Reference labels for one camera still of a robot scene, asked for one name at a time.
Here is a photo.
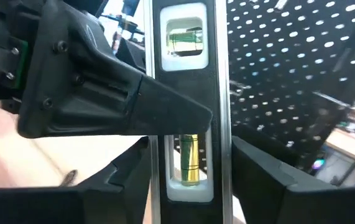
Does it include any black perforated pegboard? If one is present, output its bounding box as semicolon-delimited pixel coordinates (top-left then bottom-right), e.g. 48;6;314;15
226;0;355;175

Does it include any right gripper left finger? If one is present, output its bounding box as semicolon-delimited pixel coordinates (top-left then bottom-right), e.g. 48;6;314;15
0;136;152;224

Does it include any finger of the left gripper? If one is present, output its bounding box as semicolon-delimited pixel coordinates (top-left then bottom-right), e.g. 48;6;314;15
17;0;214;140

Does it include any wooden background desk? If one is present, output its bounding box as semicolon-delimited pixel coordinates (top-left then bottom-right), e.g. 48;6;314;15
325;127;355;170

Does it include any silver wire loop hook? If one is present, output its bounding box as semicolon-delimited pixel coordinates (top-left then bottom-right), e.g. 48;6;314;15
229;79;252;98

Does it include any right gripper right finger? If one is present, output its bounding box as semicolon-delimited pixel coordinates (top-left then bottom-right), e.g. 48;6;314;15
231;135;355;224

